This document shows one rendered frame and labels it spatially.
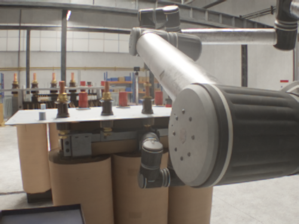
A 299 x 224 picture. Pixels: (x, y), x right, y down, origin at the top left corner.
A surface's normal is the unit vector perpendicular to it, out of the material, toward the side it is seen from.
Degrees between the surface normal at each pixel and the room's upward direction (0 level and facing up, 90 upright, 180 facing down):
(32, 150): 90
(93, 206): 90
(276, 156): 102
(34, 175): 90
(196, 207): 90
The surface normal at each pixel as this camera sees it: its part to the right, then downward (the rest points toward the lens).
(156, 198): 0.42, 0.09
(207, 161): -0.53, 0.21
